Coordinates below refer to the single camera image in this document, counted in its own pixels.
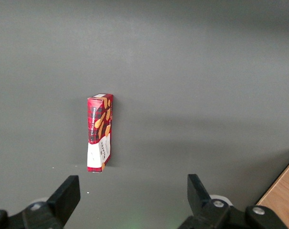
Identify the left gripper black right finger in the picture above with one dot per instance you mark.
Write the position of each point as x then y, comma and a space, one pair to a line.
199, 198

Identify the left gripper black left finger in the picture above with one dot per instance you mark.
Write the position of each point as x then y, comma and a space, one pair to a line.
63, 198

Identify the wooden two-drawer cabinet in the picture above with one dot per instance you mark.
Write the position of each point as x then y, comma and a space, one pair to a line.
286, 198

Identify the red tartan shortbread box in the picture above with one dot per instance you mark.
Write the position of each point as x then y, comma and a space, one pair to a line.
99, 124

